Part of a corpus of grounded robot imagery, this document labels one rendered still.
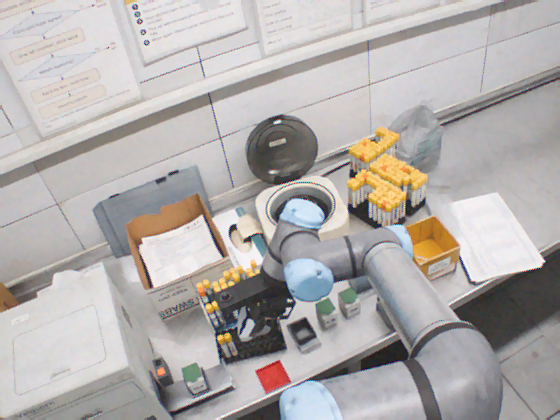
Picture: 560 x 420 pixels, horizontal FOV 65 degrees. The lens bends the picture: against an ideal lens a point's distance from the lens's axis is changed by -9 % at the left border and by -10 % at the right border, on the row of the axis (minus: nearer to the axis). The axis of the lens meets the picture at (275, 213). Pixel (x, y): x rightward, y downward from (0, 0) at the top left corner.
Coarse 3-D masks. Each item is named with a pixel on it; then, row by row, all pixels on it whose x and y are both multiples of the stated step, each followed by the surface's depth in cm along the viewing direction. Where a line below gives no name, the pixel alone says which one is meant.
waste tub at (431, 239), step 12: (432, 216) 130; (408, 228) 130; (420, 228) 132; (432, 228) 134; (444, 228) 127; (420, 240) 135; (432, 240) 136; (444, 240) 129; (456, 240) 123; (420, 252) 134; (432, 252) 133; (444, 252) 121; (456, 252) 123; (420, 264) 120; (432, 264) 122; (444, 264) 124; (456, 264) 127; (432, 276) 126
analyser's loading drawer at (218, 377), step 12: (204, 372) 110; (216, 372) 113; (228, 372) 110; (180, 384) 112; (216, 384) 110; (228, 384) 110; (168, 396) 110; (180, 396) 109; (192, 396) 107; (204, 396) 109; (168, 408) 107
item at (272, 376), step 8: (264, 368) 116; (272, 368) 116; (280, 368) 115; (264, 376) 114; (272, 376) 114; (280, 376) 114; (288, 376) 113; (264, 384) 113; (272, 384) 113; (280, 384) 112
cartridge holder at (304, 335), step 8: (296, 320) 123; (304, 320) 121; (288, 328) 122; (296, 328) 122; (304, 328) 121; (312, 328) 118; (296, 336) 118; (304, 336) 119; (312, 336) 118; (304, 344) 118; (312, 344) 118; (304, 352) 118
